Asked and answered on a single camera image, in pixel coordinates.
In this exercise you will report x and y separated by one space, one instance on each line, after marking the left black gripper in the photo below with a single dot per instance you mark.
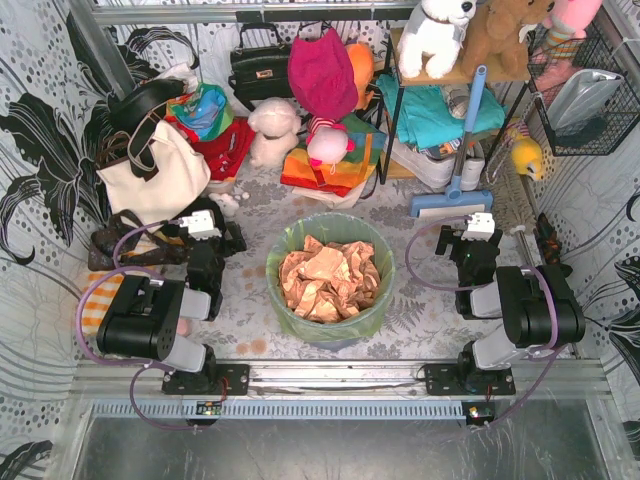
230 238

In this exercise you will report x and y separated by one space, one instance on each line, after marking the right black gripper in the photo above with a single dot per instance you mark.
447 240

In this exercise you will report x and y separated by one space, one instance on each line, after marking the green plastic trash bag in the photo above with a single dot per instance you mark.
340 228

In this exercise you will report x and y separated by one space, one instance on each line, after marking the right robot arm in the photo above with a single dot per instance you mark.
538 311

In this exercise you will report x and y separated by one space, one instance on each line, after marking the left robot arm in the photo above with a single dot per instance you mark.
142 322

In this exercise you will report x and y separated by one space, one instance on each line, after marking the white canvas tote bag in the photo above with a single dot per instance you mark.
180 176

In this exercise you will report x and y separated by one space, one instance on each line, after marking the brown patterned bag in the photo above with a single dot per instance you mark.
107 251

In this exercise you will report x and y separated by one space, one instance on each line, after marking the colourful printed bag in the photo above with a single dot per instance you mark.
203 115

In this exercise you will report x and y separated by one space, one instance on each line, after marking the blue trash bin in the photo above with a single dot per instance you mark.
336 342

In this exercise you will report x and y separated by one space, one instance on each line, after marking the magenta cloth bag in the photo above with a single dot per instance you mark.
321 76

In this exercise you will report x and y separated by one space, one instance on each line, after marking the metal rod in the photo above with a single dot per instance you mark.
530 260

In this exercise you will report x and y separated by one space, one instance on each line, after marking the small white plush toy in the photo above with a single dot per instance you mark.
229 204

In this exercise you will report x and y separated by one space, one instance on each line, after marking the blue floor sweeper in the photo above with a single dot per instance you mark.
454 201

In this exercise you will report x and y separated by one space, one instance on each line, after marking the red cloth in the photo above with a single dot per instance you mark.
225 154

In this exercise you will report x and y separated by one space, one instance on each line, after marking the yellow plush duck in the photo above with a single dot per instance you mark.
526 153

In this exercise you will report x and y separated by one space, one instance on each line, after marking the white sneakers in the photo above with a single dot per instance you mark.
437 173

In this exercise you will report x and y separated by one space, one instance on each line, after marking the orange checkered towel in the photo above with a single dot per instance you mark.
98 303

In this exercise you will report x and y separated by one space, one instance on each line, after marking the crumpled brown paper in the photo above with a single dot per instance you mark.
329 283

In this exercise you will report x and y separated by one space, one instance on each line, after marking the white plush sheep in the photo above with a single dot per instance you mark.
276 125

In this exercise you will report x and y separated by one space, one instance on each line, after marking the teal folded cloth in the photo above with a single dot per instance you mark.
424 119

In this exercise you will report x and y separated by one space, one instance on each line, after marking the rainbow striped cloth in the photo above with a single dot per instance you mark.
355 169

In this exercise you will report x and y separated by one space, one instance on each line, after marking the pink white plush toy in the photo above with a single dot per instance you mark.
328 142

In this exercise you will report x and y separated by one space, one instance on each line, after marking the black round hat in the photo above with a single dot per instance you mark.
126 114

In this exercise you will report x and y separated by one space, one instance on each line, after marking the black leather handbag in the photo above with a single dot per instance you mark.
260 73

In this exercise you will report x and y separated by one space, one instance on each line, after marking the black metal shelf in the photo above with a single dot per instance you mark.
388 168

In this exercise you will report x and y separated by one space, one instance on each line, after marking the silver foil pouch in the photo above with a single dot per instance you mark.
582 96

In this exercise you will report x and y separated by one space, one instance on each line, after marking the brown teddy bear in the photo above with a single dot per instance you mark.
495 31

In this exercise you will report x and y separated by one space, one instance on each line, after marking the orange plush toy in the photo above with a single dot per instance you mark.
362 61

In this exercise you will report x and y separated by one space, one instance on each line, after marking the white plush dog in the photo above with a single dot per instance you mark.
433 36

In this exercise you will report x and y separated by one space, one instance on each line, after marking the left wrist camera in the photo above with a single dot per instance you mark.
200 225

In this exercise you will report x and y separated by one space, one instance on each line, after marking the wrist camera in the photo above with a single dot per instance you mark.
479 226
200 225

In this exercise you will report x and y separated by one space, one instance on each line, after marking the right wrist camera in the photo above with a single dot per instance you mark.
479 226

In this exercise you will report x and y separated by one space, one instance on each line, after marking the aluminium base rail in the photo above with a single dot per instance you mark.
361 379

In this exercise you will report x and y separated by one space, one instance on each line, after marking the black wire basket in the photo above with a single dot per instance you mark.
603 133

